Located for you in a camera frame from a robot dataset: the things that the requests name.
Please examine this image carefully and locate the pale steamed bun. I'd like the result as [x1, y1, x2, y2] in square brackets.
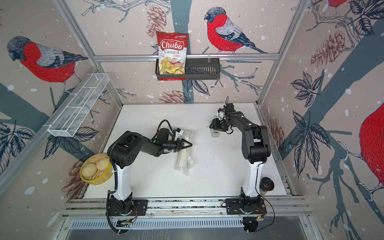
[82, 163, 98, 179]
[96, 157, 110, 172]

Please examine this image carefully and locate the black wire wall basket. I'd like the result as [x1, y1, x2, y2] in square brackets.
[155, 58, 221, 81]

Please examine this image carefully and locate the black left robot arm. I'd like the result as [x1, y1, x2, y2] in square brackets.
[107, 128, 193, 216]

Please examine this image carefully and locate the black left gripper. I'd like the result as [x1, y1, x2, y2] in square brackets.
[163, 139, 192, 153]

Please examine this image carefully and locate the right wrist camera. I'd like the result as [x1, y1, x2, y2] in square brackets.
[218, 109, 225, 121]

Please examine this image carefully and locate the clear bubble wrap sheet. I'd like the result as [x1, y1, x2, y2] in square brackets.
[174, 130, 194, 176]

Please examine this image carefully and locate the white mesh wall shelf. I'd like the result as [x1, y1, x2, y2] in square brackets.
[48, 73, 110, 137]

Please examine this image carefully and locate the aluminium front rail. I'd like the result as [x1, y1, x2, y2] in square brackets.
[63, 196, 312, 219]

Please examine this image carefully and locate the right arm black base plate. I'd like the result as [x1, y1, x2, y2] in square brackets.
[225, 197, 267, 215]

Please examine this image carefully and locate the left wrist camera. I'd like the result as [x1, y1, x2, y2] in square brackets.
[174, 128, 184, 140]

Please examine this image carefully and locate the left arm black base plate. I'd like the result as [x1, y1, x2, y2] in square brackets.
[107, 199, 149, 217]

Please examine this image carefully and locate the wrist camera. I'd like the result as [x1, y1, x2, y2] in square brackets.
[174, 128, 184, 140]
[218, 109, 225, 121]

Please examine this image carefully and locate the pale steamed bun right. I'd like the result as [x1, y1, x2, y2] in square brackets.
[96, 157, 110, 172]

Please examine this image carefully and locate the red cassava chips bag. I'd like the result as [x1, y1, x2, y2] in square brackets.
[157, 32, 189, 76]

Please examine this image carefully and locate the pale steamed bun left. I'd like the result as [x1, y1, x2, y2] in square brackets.
[82, 163, 98, 179]

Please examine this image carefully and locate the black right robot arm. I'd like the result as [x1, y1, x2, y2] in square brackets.
[210, 103, 271, 206]

